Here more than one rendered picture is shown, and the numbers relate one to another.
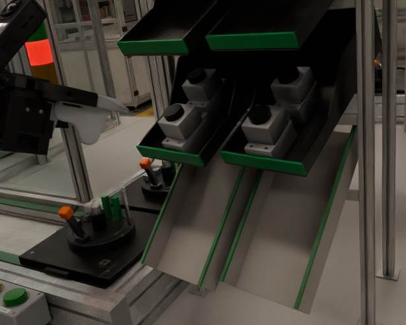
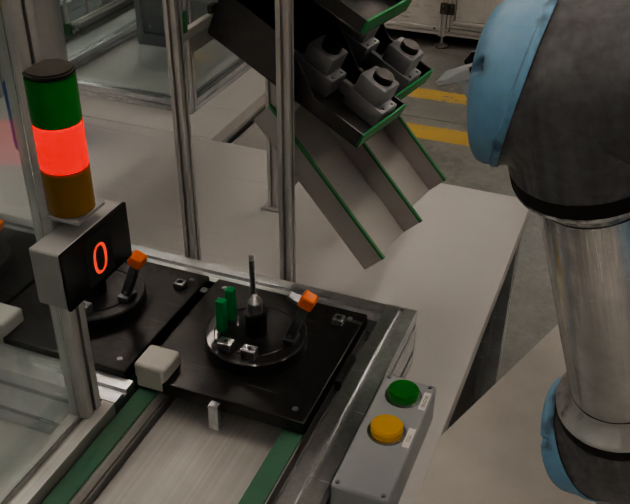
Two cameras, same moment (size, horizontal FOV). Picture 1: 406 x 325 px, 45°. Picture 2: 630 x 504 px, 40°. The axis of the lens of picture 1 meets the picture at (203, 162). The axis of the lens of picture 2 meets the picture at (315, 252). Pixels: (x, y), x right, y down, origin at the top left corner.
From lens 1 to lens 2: 1.56 m
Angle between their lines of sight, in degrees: 88
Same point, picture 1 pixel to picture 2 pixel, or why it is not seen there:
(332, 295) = (306, 236)
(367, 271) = not seen: hidden behind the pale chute
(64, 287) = (371, 359)
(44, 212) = (87, 482)
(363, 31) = not seen: outside the picture
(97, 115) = not seen: hidden behind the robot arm
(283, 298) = (416, 195)
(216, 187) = (323, 166)
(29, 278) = (348, 403)
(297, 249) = (389, 161)
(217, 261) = (396, 204)
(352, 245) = (216, 220)
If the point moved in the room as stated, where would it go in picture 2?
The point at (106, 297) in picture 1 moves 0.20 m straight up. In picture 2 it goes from (393, 317) to (401, 196)
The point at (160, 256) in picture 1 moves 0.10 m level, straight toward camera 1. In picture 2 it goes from (359, 255) to (420, 245)
